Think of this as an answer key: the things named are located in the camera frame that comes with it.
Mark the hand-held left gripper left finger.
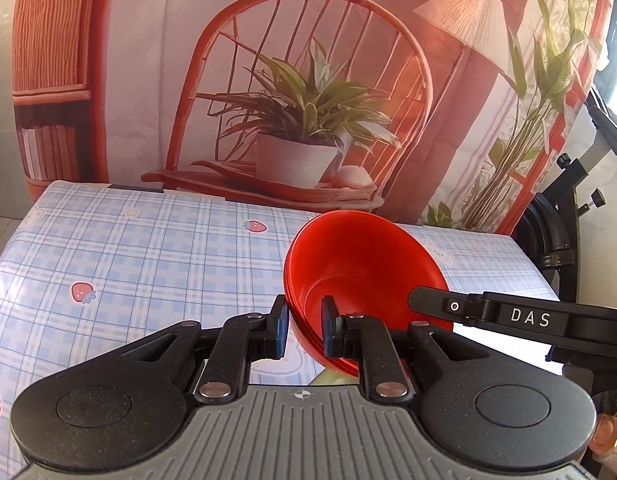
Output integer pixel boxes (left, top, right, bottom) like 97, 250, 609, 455
119, 296, 290, 405

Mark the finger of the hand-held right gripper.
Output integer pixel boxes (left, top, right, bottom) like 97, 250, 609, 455
407, 285, 617, 346

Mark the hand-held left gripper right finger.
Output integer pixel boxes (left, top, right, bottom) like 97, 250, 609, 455
321, 296, 492, 404

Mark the person's right hand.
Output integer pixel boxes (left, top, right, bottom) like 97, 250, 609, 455
590, 407, 617, 466

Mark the green square plate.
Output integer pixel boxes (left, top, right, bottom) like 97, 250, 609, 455
308, 367, 358, 387

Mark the black exercise bike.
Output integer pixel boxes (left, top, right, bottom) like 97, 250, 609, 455
511, 87, 617, 312

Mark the blue plaid tablecloth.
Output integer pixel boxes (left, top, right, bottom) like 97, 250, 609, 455
0, 180, 562, 480

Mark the printed room backdrop cloth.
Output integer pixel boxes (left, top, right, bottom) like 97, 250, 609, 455
11, 0, 617, 237

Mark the white leaning panel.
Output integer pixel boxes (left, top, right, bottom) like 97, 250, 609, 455
0, 0, 26, 219

